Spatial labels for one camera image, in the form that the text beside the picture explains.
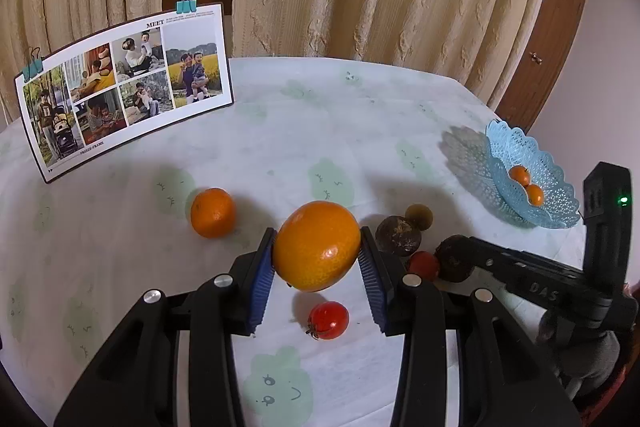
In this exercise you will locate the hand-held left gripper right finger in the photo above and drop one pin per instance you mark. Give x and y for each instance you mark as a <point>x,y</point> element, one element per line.
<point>372,282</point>

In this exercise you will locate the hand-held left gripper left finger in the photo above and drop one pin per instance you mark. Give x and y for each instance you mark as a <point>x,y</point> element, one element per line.
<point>261,282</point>

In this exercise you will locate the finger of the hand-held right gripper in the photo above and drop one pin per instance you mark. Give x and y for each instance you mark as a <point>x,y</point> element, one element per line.
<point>495,259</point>

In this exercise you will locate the dark brown passion fruit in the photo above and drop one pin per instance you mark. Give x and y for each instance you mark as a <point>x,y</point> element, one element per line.
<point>397,234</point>
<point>452,258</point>

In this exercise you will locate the red cherry tomato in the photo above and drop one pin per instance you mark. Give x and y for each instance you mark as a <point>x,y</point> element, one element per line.
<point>328,320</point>
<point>424,265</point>

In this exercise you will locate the light blue lattice fruit basket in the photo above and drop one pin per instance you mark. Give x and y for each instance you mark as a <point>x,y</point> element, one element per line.
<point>547,202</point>

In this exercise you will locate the large orange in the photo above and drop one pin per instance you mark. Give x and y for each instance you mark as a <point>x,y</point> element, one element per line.
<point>315,247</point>

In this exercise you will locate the small yellow-brown round fruit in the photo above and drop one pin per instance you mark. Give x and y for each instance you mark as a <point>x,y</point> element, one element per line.
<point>420,215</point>

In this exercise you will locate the medium orange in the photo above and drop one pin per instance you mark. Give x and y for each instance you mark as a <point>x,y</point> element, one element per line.
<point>212,213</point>

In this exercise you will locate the small mandarin orange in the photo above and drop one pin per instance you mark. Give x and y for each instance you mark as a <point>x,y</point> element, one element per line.
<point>534,195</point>
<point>520,175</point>

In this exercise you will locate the white patterned tablecloth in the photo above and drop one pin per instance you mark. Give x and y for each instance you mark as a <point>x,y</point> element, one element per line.
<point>320,122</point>

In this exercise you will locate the brown wooden door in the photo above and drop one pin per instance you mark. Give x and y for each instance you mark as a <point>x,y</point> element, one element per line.
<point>547,32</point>

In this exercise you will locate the photo collage board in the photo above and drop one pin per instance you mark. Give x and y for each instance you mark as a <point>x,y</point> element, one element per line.
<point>125,92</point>

